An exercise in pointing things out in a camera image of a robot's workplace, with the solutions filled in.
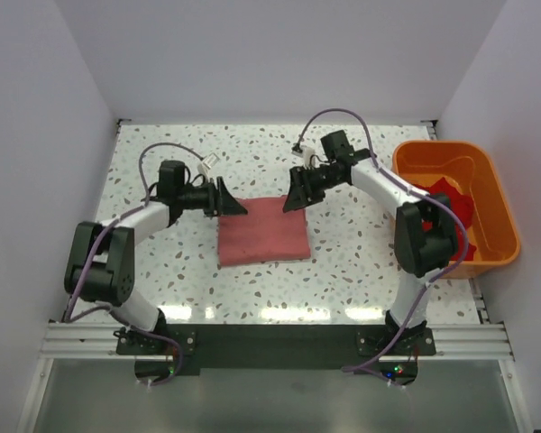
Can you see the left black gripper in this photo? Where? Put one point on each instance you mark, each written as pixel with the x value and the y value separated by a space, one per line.
pixel 216 197

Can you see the aluminium rail frame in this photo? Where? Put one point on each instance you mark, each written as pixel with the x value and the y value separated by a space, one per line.
pixel 350 279

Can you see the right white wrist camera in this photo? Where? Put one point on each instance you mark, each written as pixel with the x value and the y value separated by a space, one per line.
pixel 307 154

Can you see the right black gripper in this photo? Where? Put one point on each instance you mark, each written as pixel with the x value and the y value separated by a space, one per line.
pixel 307 183

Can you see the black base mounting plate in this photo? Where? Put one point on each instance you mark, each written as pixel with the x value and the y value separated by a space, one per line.
pixel 187 350

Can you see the red t shirt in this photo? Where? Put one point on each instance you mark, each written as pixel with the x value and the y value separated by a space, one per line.
pixel 462 205

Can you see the orange plastic bin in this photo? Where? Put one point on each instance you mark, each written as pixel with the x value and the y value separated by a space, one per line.
pixel 467 168

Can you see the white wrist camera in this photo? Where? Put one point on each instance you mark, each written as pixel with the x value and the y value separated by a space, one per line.
pixel 207 164
pixel 307 154

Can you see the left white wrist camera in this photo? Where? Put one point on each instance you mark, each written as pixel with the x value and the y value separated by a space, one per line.
pixel 207 164

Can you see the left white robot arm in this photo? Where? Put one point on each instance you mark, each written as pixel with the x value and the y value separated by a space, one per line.
pixel 101 263

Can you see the pink t shirt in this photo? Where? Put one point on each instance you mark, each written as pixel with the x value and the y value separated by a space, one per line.
pixel 264 234

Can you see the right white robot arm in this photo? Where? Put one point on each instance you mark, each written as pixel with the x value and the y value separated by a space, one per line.
pixel 425 238

